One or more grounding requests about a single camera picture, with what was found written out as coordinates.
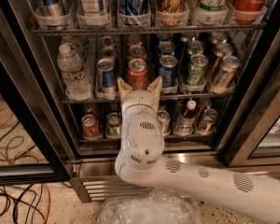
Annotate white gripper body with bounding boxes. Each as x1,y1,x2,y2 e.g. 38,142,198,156
119,90,161,115

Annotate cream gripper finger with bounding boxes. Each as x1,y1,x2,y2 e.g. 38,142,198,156
118,77,133,98
147,76,162,97

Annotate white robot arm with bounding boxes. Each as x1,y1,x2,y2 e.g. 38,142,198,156
115,77,280,224

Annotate front red coke can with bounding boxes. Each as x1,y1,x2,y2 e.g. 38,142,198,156
127,59,148,90

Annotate red coke can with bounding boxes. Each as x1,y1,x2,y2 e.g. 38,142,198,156
126,35,143,48
127,59,148,90
128,45,147,60

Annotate front blue silver can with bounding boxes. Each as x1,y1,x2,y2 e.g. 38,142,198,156
97,58,116,93

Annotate front dark blue can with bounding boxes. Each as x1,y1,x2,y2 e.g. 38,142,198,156
159,55,177,88

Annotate dark blue can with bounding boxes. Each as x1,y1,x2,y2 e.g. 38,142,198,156
159,55,177,88
157,41,175,57

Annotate bottom shelf silver can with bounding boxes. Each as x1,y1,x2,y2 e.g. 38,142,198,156
158,110,170,135

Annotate bottom shelf green can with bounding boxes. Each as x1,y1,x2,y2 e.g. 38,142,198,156
106,112,121,137

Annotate front green can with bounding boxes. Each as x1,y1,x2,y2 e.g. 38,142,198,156
184,53,208,86

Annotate rear red coke can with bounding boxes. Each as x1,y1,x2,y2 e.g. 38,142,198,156
126,35,143,48

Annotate bottom shelf juice bottle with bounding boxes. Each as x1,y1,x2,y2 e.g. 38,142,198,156
174,100,197,136

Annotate bottom shelf red can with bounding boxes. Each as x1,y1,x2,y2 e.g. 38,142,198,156
81,114,101,138

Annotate bottom shelf gold can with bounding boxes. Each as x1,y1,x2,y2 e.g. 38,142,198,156
196,108,217,133

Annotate shelf gold can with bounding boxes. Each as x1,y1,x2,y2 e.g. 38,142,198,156
196,108,217,133
157,0,189,26

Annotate front gold can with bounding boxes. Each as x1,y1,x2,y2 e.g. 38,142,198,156
211,55,240,88

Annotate top shelf blue can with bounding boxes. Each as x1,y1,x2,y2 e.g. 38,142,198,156
119,0,147,26

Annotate top shelf gold can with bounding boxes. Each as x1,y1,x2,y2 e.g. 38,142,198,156
157,0,189,26

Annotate left glass fridge door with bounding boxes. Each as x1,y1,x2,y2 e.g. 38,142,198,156
0,0,73,184

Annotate top shelf red bull can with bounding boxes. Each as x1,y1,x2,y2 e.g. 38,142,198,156
34,0,73,19

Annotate right fridge door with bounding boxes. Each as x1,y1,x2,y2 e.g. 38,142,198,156
224,47,280,168

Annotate top shelf coke can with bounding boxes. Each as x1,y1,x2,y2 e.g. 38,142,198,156
233,0,266,24

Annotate front clear water bottle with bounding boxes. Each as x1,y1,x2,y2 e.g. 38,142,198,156
57,43,90,100

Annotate clear plastic bag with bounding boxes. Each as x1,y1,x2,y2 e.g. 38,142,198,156
97,189,202,224

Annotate middle wire shelf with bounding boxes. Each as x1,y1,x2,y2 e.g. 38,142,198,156
63,93,232,105

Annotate wire shelf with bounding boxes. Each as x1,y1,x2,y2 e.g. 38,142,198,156
31,23,266,36
63,93,232,105

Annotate upper wire shelf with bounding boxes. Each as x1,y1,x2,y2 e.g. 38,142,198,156
31,23,266,36

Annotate orange cable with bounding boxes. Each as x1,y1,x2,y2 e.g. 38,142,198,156
0,105,51,224

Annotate black cables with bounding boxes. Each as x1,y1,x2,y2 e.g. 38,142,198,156
0,119,73,224

